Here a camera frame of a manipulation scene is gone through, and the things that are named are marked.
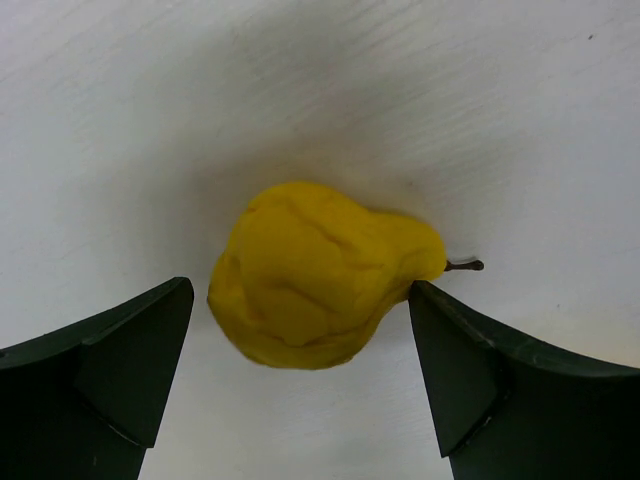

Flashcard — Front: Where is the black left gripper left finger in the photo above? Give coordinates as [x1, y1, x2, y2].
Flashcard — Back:
[1, 277, 194, 479]

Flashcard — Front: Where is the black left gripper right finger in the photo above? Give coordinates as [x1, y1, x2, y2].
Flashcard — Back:
[409, 281, 639, 480]

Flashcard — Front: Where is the yellow fake pear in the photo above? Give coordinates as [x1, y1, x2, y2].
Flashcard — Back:
[207, 182, 484, 370]

